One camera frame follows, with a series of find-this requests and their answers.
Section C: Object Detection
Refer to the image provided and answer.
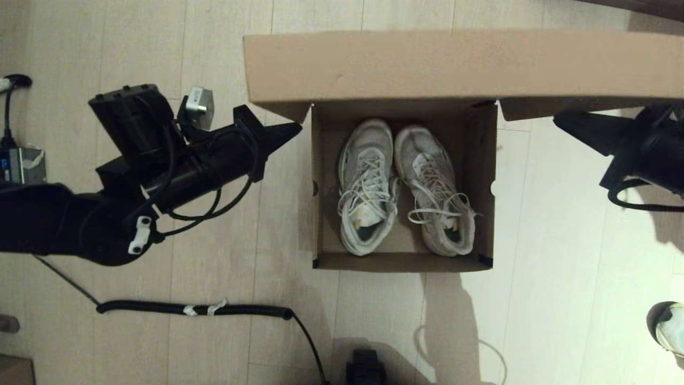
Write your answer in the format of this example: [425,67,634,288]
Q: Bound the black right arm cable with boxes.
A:
[608,179,684,212]

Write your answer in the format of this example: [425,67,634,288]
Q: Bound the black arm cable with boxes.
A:
[608,179,684,212]
[155,126,261,237]

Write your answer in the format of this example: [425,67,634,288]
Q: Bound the brown cardboard shoe box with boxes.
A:
[243,29,684,273]

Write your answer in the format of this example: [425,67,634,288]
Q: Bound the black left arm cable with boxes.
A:
[155,126,261,237]

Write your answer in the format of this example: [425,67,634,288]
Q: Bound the white mesh sneaker orange tongue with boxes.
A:
[337,119,401,256]

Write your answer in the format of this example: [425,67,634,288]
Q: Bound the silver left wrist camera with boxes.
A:
[178,87,215,132]

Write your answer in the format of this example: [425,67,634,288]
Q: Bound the black plug with cable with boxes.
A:
[0,74,33,149]

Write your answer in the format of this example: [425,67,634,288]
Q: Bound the black and silver robot base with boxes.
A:
[346,350,386,385]

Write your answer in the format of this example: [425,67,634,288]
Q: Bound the white shoe of bystander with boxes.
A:
[655,302,684,359]

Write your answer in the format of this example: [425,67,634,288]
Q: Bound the brown cardboard piece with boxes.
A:
[0,354,36,385]

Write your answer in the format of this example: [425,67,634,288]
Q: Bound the black coiled cable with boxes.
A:
[33,256,328,385]

